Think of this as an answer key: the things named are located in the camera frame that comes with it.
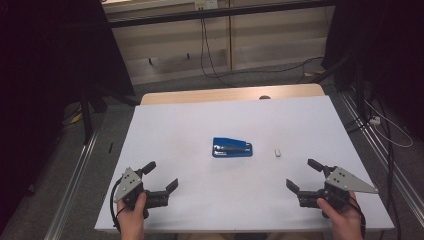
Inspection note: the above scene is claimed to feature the blue stapler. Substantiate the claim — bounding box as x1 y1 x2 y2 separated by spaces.
211 136 254 159

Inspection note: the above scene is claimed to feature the white table cover board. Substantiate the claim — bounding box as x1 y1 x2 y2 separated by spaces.
94 95 395 233

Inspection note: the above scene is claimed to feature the person's right hand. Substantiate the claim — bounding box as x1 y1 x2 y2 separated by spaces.
316 191 365 240

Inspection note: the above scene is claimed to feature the thick black floor cable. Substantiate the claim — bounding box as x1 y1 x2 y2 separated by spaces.
343 96 403 240

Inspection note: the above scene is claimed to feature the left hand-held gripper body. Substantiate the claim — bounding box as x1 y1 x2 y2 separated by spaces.
113 167 170 220

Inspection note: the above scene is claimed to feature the white wall socket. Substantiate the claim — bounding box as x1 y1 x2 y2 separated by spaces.
194 0 220 11

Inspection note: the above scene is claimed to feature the black horizontal bar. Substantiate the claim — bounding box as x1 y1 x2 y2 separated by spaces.
107 0 336 29

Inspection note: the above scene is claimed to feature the long black floor cable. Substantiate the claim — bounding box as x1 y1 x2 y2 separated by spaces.
202 18 325 89

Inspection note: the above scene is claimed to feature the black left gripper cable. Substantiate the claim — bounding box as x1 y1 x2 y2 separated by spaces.
109 177 130 234

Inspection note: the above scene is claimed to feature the black hanging cable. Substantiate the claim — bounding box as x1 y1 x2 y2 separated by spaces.
199 18 215 80

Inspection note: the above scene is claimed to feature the person's left hand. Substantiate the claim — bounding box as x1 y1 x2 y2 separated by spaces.
116 192 148 236

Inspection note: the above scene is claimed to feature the black curtain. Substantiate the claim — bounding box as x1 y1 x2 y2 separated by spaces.
321 0 424 142
0 0 136 231

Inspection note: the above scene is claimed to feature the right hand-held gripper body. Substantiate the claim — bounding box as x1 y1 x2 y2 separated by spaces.
297 165 380 219

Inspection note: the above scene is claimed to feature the wooden table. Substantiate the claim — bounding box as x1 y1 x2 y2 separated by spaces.
139 83 326 106

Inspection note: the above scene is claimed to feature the white cable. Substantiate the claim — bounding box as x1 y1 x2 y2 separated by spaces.
362 99 415 149

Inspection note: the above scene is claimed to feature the black metal stand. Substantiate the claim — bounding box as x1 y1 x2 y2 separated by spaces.
308 49 368 125
79 84 138 146

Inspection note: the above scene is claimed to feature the aluminium floor rail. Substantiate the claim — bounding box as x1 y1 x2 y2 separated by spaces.
338 90 424 228
44 129 100 240

